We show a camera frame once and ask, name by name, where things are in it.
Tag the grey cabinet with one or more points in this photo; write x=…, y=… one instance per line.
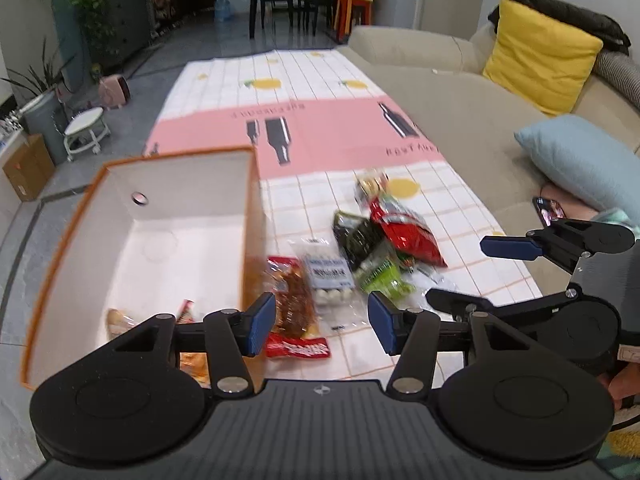
x=127, y=20

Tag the yellow and clear snack packet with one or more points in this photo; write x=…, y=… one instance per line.
x=371, y=187

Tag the pink heater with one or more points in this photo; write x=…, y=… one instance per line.
x=114, y=91

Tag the long-leaf plant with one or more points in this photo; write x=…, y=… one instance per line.
x=35, y=77

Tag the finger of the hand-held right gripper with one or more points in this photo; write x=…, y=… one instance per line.
x=457, y=300
x=510, y=247

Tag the black dining chair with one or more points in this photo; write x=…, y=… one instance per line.
x=277, y=2

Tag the clear packet of white balls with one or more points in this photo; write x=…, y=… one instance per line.
x=327, y=275

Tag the pink and white printed mat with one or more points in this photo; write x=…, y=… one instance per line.
x=325, y=125

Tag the light blue pillow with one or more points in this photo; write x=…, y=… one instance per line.
x=580, y=160

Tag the orange and white cardboard box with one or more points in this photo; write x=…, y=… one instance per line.
x=175, y=210

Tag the black cloth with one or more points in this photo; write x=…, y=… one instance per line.
x=565, y=12

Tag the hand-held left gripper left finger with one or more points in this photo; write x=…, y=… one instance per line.
x=262, y=324

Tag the pile of small trinkets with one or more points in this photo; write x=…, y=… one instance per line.
x=9, y=130

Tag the clear packet of brown meat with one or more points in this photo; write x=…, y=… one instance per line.
x=295, y=300

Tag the blue water bottle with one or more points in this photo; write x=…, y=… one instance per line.
x=224, y=10

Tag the smartphone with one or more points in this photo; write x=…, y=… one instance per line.
x=547, y=210

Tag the yellow pillow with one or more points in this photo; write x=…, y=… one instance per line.
x=540, y=55

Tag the dark green snack packet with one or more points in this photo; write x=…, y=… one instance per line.
x=355, y=235

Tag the red snack packet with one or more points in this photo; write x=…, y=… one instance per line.
x=405, y=230

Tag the person's right hand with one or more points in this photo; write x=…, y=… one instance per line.
x=627, y=382

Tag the striped grey pillow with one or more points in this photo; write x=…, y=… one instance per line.
x=617, y=72

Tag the grey bin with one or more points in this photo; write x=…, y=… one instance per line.
x=45, y=125

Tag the orange snack packet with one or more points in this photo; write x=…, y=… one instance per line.
x=196, y=367

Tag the stacked orange and red stools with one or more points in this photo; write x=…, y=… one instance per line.
x=352, y=7

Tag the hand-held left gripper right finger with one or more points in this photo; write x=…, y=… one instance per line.
x=382, y=324

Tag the brown cardboard box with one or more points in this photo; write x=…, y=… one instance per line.
x=27, y=167

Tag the small pink snack packet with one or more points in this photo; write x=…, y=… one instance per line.
x=185, y=310

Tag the beige sofa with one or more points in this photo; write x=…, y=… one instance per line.
x=440, y=105

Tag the leafy green plant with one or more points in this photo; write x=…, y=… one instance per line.
x=92, y=0

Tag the patterned clothing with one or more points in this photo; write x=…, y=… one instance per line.
x=625, y=450

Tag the green sausage packet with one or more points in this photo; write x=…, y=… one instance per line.
x=385, y=277

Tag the bread packet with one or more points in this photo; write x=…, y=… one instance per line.
x=119, y=321

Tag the white wheeled stool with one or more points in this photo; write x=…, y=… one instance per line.
x=86, y=127

